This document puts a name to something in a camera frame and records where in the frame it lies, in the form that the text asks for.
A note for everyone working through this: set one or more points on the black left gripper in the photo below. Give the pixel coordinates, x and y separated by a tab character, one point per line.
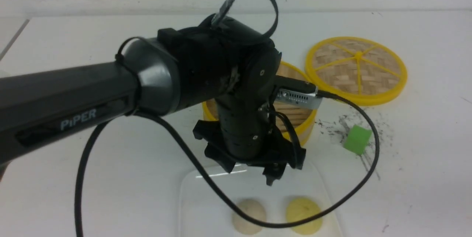
259	146

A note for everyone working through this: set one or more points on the yellow steamed bun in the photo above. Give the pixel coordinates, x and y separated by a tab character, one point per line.
301	208

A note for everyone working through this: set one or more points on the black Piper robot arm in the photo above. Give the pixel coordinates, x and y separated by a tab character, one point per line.
221	59

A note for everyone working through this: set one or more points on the white square plate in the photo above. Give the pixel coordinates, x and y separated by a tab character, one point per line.
203	214

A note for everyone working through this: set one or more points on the bamboo steamer basket yellow rim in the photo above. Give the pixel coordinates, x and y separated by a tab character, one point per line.
301	119

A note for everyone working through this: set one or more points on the green cube block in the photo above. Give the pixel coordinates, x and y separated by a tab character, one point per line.
357	140

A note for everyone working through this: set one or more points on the woven bamboo steamer lid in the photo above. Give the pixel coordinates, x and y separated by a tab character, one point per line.
360	70

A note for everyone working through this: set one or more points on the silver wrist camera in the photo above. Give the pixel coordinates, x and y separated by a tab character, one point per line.
296	92

